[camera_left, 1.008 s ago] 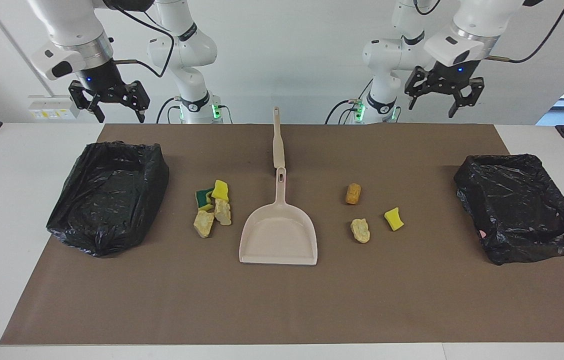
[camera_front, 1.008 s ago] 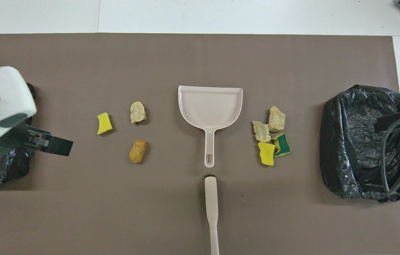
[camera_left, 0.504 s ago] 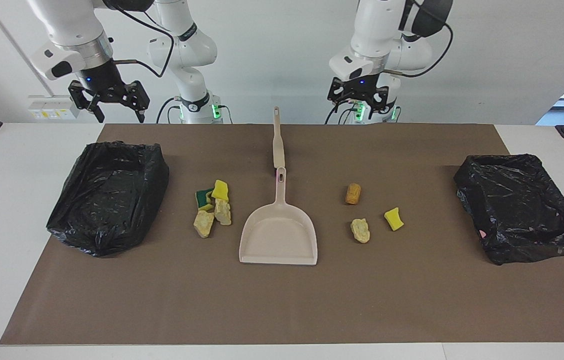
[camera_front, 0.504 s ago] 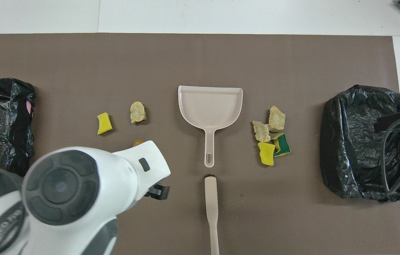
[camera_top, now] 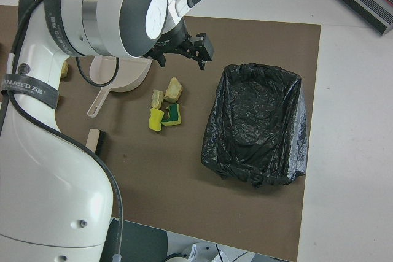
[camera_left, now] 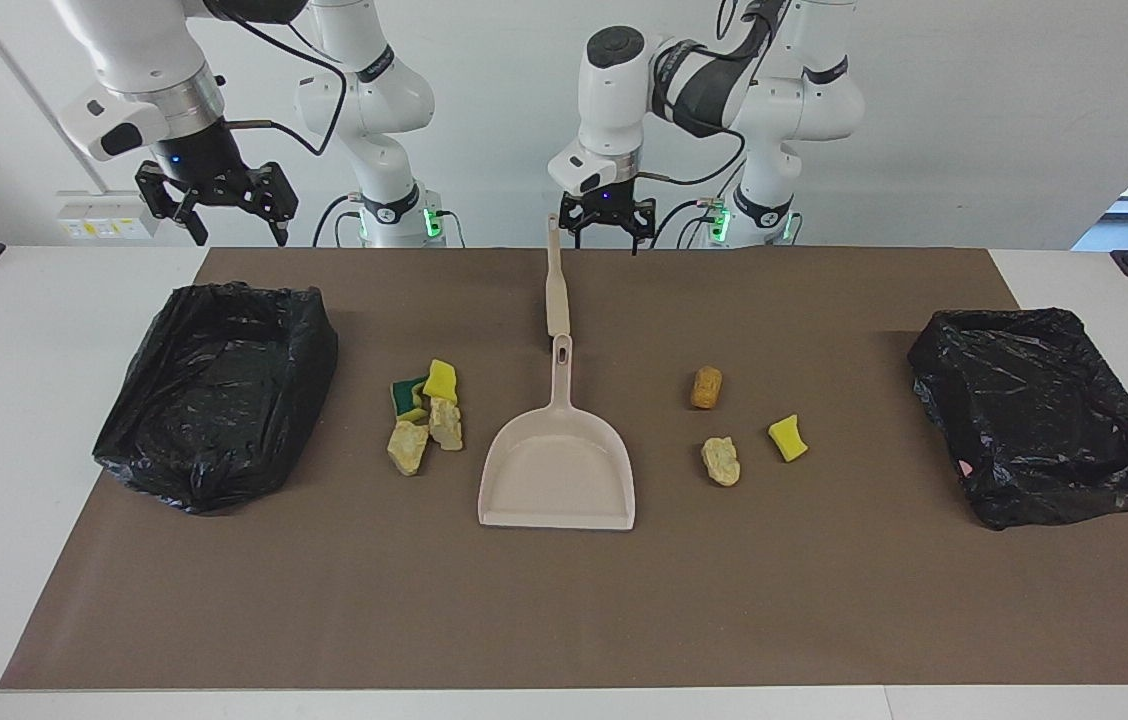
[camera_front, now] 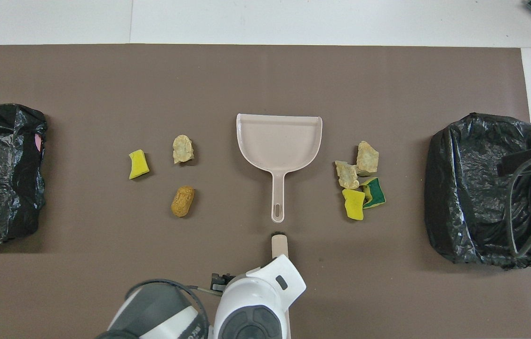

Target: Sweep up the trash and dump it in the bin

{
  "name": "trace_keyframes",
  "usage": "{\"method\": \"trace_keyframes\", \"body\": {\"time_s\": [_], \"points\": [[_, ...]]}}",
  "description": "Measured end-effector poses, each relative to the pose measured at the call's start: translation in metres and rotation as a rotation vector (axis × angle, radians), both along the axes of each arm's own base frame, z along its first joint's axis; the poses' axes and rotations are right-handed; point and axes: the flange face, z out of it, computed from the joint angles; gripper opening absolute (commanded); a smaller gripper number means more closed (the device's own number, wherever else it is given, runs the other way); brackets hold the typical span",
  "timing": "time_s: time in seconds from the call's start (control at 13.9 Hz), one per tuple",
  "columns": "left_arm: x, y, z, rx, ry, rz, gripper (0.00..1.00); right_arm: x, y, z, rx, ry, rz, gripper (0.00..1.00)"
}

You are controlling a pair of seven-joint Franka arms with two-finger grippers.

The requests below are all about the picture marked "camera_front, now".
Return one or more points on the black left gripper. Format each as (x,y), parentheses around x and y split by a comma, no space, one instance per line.
(222,281)

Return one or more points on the beige hand brush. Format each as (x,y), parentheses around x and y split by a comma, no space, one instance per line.
(279,245)

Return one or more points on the brown foam chunk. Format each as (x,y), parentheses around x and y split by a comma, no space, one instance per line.
(182,201)

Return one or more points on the pale yellow foam chunk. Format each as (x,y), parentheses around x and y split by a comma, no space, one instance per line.
(183,149)
(367,159)
(349,175)

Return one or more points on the small yellow sponge piece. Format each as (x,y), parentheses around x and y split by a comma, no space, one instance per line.
(139,165)

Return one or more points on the beige plastic dustpan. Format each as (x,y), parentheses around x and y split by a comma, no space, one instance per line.
(278,141)

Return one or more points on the yellow and green sponge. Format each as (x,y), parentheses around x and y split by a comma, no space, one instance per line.
(377,194)

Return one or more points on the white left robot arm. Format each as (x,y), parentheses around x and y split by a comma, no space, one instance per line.
(265,287)

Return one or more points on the black bag lined bin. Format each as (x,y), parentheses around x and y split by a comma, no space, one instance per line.
(472,188)

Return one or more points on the black bag bin pink spot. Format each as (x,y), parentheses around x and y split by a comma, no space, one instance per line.
(2,202)

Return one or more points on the brown table mat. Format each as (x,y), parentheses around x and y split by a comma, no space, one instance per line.
(246,75)

